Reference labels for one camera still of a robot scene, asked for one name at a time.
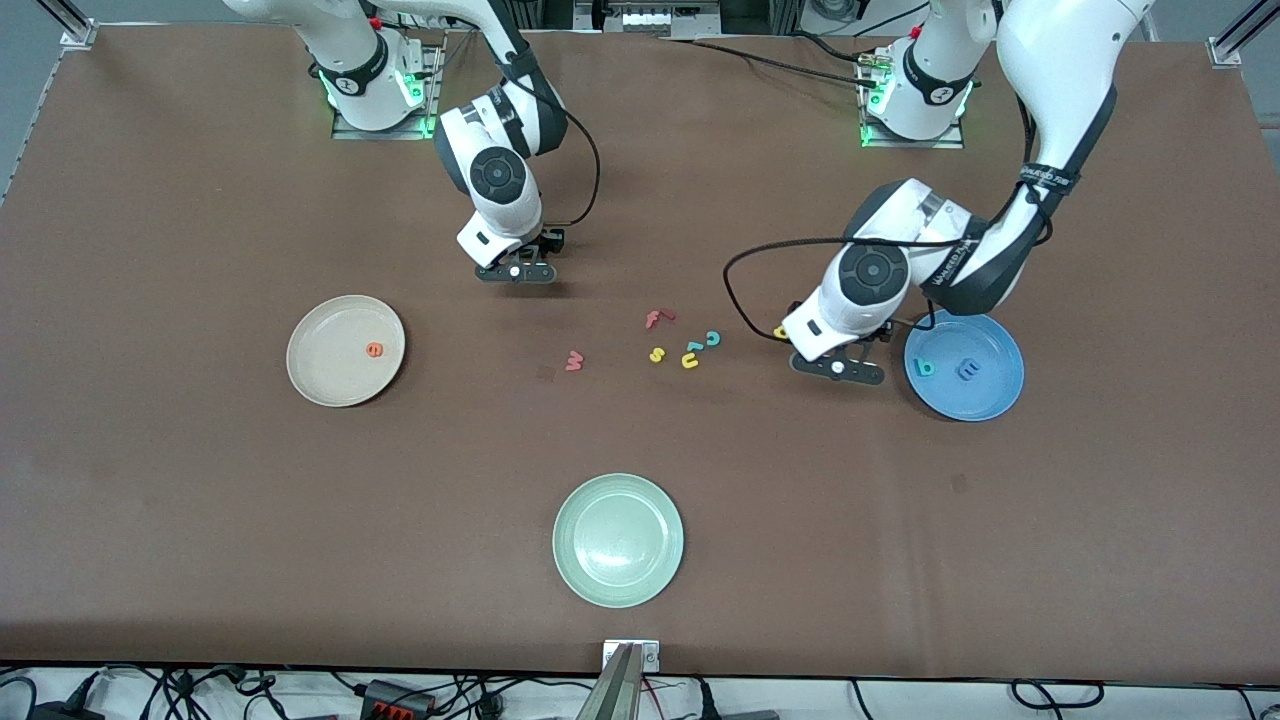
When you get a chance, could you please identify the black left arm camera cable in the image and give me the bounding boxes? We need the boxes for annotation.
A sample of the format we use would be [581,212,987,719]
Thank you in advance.
[723,90,1061,343]

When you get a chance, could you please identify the beige round plate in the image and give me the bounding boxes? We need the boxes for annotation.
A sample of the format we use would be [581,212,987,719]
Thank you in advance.
[286,295,407,409]

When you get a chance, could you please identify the long black table cable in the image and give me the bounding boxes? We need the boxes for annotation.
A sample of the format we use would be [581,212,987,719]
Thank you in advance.
[655,36,881,89]

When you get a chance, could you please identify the white power strip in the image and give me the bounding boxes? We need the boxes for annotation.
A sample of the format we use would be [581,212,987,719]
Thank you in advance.
[605,0,723,37]

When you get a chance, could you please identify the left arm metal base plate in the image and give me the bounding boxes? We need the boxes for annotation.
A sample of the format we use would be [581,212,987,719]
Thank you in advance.
[858,45,967,151]

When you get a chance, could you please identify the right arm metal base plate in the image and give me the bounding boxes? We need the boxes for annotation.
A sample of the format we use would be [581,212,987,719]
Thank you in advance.
[332,40,447,141]

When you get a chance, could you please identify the short black table cable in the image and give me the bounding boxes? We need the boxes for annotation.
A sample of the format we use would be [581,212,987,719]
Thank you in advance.
[790,30,876,63]

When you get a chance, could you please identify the pale green round plate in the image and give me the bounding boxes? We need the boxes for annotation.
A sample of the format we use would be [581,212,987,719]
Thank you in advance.
[552,473,686,609]

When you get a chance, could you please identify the blue round plate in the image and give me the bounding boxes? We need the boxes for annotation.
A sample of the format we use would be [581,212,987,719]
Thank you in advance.
[904,312,1026,423]

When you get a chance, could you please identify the black orange power strip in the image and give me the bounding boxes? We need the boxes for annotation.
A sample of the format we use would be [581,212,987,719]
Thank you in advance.
[358,678,437,720]

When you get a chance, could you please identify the black looped floor cable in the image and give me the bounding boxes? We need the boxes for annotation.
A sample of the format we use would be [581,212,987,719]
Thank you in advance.
[1008,679,1107,713]

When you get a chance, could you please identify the aluminium camera mount post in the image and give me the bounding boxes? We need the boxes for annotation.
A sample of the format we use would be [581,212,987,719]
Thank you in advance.
[577,639,662,720]

